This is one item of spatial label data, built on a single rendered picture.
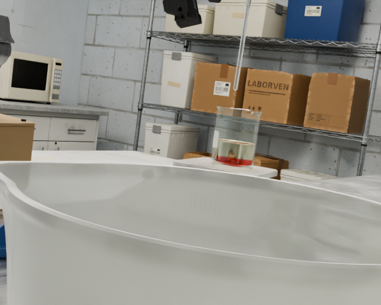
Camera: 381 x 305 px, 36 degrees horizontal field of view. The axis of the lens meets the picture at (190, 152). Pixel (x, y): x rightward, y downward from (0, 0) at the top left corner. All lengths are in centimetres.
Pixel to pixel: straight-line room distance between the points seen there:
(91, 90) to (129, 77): 39
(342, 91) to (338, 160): 52
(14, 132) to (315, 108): 226
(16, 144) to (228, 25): 248
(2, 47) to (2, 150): 15
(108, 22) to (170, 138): 131
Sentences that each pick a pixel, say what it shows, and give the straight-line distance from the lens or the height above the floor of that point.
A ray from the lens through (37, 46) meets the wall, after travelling 432.
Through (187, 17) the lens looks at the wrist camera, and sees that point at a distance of 82.
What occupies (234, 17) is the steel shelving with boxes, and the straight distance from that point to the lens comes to 330.
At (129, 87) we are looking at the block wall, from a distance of 423.
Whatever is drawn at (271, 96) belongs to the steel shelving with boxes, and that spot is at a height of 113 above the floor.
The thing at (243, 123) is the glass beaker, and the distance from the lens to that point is 79.
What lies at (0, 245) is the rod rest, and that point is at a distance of 61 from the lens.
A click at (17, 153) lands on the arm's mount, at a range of 94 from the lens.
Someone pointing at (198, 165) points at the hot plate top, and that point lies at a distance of 78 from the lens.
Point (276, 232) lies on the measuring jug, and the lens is 24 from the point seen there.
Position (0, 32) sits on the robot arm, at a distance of 93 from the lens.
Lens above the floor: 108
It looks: 6 degrees down
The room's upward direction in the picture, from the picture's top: 8 degrees clockwise
